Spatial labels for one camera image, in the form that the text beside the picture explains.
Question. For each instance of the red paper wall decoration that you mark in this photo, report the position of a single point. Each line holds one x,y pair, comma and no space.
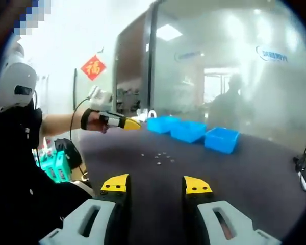
93,68

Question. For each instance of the person in black shirt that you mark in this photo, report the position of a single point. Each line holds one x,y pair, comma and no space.
20,191

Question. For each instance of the person's left hand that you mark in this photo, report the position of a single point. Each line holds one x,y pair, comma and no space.
93,122

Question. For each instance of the black glass wall post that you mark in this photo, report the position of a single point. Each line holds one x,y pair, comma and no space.
151,63

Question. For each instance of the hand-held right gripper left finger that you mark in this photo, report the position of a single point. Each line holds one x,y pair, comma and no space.
71,229

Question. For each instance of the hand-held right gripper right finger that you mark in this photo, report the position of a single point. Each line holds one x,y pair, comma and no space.
244,229

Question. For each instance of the screws nuts and washers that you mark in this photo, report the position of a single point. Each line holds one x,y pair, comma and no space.
159,163

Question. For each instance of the white arch-shaped object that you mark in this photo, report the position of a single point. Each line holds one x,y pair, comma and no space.
152,110

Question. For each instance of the stack of teal boxes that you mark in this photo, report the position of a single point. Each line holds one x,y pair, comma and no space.
52,168

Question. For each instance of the black bag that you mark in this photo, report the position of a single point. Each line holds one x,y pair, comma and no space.
67,150

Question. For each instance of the blue plastic bin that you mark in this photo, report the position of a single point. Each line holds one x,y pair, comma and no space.
186,134
219,143
160,126

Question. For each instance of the small wall hook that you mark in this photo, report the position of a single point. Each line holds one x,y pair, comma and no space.
101,49

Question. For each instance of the blue logo sticker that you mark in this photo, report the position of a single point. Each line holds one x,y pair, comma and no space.
187,54
271,54

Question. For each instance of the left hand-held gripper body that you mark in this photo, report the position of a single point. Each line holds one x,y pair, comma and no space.
100,100

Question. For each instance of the white shoulder-worn device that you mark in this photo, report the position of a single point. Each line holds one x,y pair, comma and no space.
12,76

